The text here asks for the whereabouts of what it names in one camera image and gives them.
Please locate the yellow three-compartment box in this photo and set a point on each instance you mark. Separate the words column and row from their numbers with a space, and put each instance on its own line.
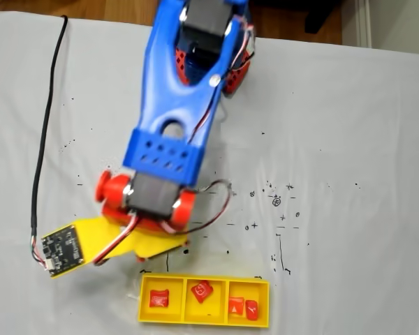
column 160, row 314

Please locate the white table cover sheet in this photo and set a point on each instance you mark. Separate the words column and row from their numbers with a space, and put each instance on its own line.
column 335, row 139

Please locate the red Starburst candy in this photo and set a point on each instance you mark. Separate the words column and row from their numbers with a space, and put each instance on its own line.
column 201, row 291
column 252, row 310
column 159, row 298

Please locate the camera board on yellow mount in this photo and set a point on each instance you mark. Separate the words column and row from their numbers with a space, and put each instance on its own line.
column 63, row 249

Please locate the orange Starburst candy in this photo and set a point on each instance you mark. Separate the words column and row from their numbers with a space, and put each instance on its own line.
column 235, row 307

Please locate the white baseboard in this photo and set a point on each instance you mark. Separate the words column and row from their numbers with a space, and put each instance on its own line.
column 365, row 21

